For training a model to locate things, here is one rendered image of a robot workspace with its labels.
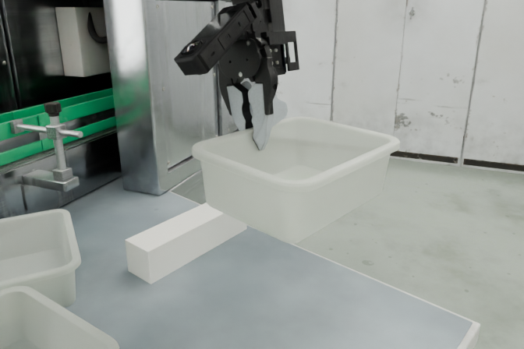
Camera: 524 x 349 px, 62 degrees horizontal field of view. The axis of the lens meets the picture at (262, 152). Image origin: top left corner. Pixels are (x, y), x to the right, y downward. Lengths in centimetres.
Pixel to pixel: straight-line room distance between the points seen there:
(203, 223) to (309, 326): 27
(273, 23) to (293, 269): 41
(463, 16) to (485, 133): 87
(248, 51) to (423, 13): 303
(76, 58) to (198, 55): 81
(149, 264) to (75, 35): 73
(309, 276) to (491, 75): 297
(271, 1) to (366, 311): 46
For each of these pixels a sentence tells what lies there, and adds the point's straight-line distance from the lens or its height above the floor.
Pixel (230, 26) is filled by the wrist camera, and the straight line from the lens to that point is 54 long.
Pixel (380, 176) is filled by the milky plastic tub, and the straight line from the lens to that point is 56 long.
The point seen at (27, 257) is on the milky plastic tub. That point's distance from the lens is 90.
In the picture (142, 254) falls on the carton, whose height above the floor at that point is 80.
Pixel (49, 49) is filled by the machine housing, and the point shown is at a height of 107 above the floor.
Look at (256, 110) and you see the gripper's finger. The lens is 56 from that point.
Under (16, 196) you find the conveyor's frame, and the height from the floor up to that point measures 82.
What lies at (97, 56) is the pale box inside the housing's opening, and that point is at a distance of 132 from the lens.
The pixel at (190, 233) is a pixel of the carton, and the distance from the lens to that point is 78.
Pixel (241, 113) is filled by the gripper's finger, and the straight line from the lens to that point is 58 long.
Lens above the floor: 117
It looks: 18 degrees down
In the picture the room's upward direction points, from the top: straight up
